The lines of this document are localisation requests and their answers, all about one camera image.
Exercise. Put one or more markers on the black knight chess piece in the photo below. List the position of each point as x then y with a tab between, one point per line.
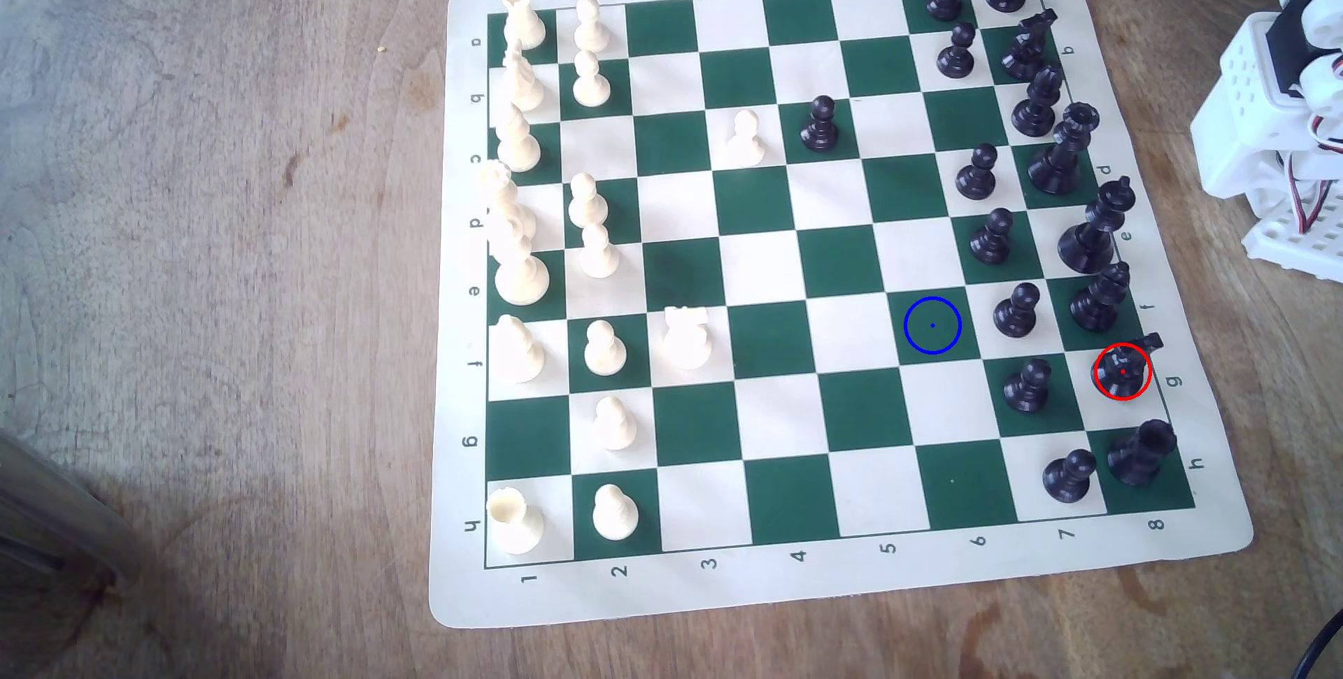
1121	373
1026	55

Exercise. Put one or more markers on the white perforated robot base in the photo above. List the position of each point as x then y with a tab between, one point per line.
1285	238

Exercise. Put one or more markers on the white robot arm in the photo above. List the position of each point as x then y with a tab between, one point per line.
1243	113

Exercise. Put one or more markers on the white knight chess piece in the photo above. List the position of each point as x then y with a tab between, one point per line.
522	86
687	341

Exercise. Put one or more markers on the white pawn chess piece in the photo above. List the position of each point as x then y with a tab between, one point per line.
588	207
591	83
599	257
605	352
615	514
591	29
616	427
746	144

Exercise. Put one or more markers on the white king chess piece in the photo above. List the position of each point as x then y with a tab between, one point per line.
522	275

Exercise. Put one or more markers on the white bishop chess piece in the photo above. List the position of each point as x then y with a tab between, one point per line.
519	354
517	146

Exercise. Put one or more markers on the white queen chess piece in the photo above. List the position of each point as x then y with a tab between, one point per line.
502	196

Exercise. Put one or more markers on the white rook chess piece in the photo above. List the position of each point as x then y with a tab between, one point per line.
522	23
514	524

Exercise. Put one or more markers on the green white chess mat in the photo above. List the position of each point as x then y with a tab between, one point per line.
776	579

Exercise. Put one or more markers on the black queen chess piece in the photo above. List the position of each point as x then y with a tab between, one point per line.
1055	165

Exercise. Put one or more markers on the black bishop chess piece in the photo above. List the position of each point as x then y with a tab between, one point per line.
1037	110
1094	307

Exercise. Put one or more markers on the black king chess piece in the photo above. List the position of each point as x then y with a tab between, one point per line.
1086	244

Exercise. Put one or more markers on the grey metal object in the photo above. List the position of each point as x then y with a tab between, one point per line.
52	511

